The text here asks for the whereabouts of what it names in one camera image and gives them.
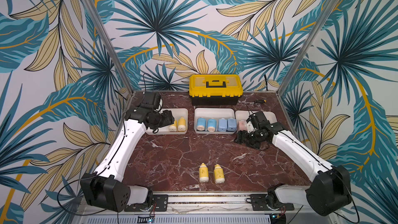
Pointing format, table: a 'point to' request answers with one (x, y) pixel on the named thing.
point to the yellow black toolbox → (212, 89)
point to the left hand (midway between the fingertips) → (169, 122)
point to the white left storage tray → (178, 113)
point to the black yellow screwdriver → (260, 101)
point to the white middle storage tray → (215, 113)
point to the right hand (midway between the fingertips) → (239, 142)
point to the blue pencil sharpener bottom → (222, 125)
